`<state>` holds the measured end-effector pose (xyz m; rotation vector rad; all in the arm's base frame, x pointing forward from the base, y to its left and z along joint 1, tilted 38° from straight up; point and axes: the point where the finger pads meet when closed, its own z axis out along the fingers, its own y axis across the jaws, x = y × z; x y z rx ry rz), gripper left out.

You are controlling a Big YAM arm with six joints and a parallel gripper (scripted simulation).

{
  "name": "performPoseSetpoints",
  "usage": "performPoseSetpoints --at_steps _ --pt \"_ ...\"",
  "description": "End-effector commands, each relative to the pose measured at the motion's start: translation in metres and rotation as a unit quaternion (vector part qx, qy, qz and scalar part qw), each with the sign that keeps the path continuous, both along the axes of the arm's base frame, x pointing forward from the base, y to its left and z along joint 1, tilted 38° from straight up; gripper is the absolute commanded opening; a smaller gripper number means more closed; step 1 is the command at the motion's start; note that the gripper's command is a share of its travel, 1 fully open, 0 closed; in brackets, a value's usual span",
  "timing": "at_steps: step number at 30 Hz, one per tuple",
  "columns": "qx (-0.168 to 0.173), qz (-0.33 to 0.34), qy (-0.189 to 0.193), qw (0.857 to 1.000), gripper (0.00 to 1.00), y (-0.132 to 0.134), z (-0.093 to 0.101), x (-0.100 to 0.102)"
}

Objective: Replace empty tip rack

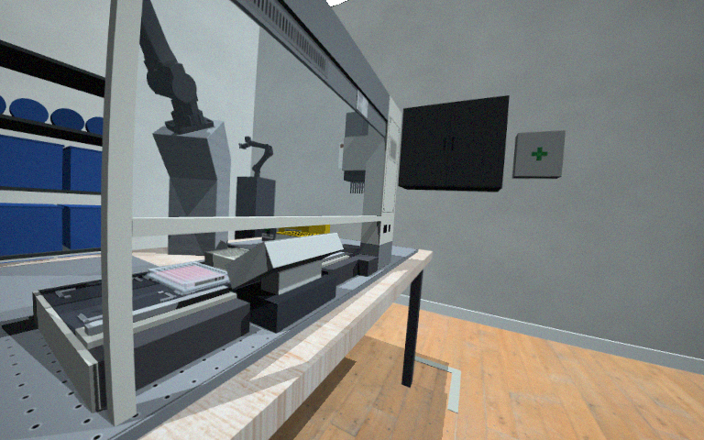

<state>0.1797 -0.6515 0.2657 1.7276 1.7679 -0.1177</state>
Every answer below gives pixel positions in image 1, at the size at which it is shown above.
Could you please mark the white trough reservoir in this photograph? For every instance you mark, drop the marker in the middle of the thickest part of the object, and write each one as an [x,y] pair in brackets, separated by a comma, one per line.
[217,258]

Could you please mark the yellow waste bin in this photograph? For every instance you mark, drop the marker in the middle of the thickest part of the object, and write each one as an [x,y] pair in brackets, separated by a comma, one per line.
[315,229]

